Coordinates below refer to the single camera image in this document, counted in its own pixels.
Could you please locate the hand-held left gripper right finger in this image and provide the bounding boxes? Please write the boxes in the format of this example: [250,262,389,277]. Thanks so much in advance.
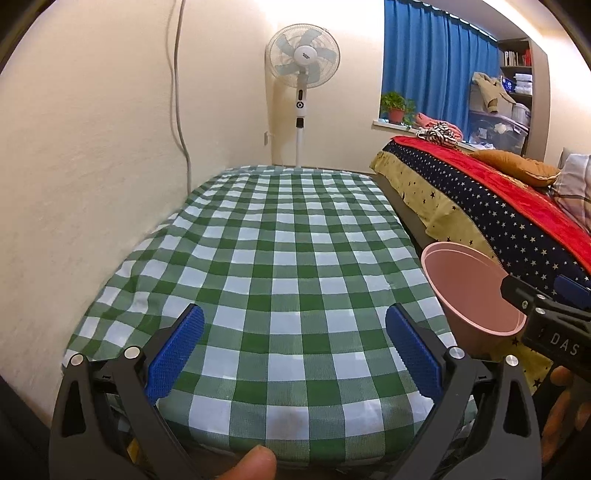
[385,303,542,480]

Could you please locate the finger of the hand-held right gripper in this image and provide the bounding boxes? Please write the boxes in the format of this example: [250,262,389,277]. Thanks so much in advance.
[554,274,591,315]
[501,274,552,319]

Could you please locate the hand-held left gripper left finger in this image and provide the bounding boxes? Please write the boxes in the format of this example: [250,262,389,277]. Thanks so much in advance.
[48,303,206,480]

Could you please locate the pink plastic bin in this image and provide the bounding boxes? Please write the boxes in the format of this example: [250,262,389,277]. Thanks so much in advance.
[421,241,527,361]

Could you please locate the person's right hand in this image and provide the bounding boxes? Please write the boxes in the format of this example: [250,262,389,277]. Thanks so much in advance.
[540,367,585,466]

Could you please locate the person's left hand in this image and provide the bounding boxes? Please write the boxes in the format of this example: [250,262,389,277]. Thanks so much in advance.
[217,447,278,480]

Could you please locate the plaid pillow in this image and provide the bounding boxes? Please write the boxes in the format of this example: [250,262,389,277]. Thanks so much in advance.
[551,154,591,232]

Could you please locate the red blanket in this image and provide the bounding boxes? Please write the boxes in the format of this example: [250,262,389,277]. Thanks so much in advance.
[392,135,591,273]

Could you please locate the orange pillow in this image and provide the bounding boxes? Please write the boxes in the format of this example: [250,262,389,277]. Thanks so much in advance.
[468,148,561,188]

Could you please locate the green checkered tablecloth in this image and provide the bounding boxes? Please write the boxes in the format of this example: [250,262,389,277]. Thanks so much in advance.
[62,166,476,462]

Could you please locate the yellow star-print sheet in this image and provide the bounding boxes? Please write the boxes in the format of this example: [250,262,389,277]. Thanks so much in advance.
[369,150,555,395]

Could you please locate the clear plastic storage box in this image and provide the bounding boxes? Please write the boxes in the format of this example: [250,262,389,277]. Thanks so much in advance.
[466,111,529,155]

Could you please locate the black white striped garment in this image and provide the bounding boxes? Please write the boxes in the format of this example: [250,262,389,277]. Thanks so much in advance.
[416,121,458,147]

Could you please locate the tan jacket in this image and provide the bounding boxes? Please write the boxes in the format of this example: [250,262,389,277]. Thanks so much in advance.
[471,71,515,115]

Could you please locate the white windowsill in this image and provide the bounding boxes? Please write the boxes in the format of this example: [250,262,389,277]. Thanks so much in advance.
[372,119,476,151]

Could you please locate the grey bookshelf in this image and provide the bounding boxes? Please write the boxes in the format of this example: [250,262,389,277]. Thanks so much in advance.
[498,39,534,121]

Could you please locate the potted green plant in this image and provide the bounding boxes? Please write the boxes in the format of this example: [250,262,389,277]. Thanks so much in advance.
[381,91,416,125]

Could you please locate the blue curtain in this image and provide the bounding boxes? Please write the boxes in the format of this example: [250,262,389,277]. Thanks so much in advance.
[381,0,502,139]

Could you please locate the white standing fan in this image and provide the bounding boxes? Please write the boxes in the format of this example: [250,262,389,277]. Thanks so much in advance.
[264,25,341,168]

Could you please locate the grey bed frame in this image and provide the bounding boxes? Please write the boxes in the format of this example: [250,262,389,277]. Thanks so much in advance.
[374,171,430,245]

